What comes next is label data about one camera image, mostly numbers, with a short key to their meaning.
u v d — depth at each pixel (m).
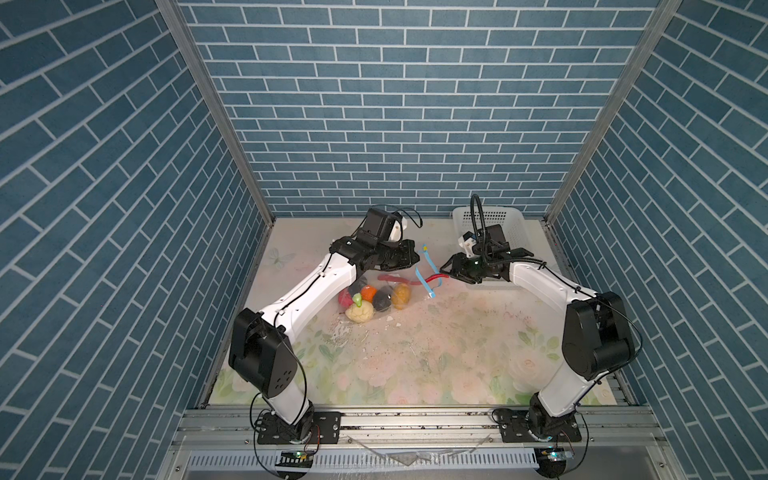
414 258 0.79
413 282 0.81
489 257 0.71
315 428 0.72
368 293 0.91
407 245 0.70
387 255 0.67
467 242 0.86
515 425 0.74
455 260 0.83
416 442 0.72
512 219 1.12
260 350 0.43
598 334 0.47
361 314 0.88
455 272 0.80
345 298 0.90
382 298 0.89
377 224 0.61
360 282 0.87
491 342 0.90
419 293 0.92
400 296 0.90
